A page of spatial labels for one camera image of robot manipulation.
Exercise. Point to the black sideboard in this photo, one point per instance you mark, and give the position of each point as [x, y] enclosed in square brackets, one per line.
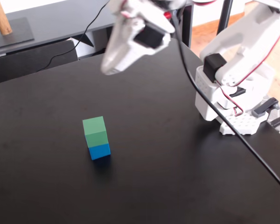
[60, 21]

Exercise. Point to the grey black table clamp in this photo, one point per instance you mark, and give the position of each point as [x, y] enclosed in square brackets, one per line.
[263, 108]

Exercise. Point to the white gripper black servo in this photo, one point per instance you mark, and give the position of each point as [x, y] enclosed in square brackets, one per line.
[147, 37]

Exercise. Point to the blue cube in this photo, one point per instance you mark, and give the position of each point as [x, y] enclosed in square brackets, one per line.
[100, 151]

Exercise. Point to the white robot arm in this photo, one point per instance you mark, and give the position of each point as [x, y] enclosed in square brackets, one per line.
[242, 39]

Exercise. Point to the black metal pole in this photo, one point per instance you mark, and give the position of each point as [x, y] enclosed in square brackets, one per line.
[224, 16]

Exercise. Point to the green cube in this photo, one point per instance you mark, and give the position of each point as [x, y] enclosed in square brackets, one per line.
[95, 130]

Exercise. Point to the wooden pole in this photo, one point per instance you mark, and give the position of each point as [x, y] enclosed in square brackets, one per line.
[1, 18]

